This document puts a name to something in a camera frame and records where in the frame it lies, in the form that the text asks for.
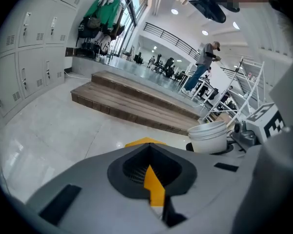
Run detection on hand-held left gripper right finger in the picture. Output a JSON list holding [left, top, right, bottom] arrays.
[[149, 142, 256, 234]]

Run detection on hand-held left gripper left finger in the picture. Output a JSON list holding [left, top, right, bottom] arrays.
[[25, 142, 170, 234]]

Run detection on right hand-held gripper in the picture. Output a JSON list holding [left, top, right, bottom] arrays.
[[185, 102, 287, 156]]

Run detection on white metal shelf rack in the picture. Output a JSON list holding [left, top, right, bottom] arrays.
[[202, 56, 266, 129]]

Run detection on wooden step platform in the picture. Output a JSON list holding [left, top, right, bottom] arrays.
[[70, 69, 204, 136]]

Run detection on row of black office chairs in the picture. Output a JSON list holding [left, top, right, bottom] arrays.
[[133, 53, 186, 81]]

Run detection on black metal railing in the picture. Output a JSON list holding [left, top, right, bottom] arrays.
[[143, 21, 204, 61]]

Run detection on grey metal locker cabinet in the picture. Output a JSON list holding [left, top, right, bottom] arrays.
[[0, 0, 79, 123]]

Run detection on dark hanging bag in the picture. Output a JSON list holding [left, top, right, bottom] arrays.
[[76, 18, 101, 49]]

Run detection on green hanging jacket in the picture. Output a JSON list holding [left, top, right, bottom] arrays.
[[84, 0, 122, 32]]

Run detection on white power cable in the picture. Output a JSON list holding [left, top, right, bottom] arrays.
[[64, 71, 92, 80]]

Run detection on black head camera mount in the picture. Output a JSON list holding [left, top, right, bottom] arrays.
[[187, 0, 240, 24]]

